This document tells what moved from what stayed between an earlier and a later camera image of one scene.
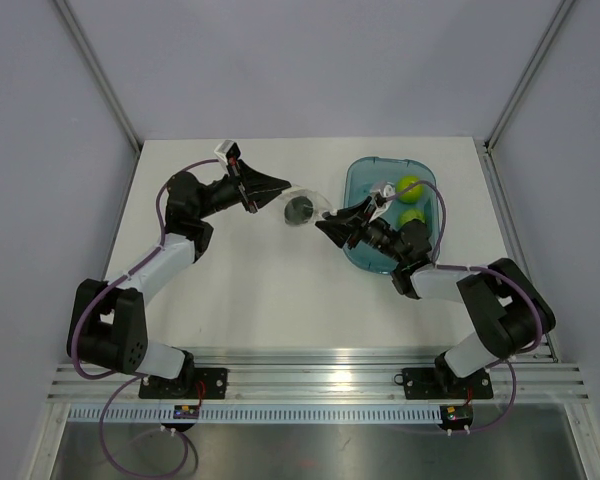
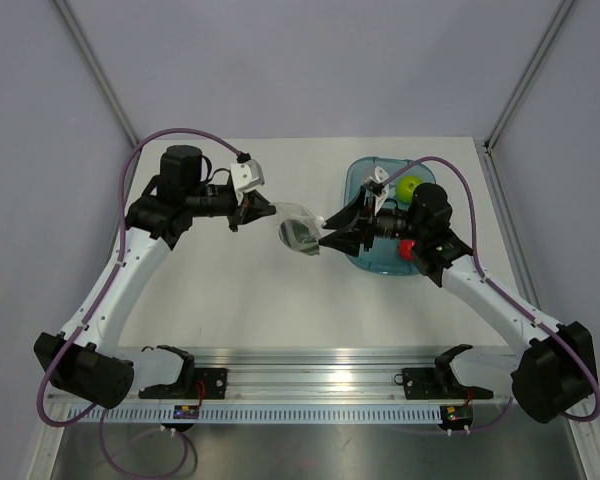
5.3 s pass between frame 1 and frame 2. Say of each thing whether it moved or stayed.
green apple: stayed
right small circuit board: stayed
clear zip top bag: moved
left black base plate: stayed
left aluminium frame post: stayed
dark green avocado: moved
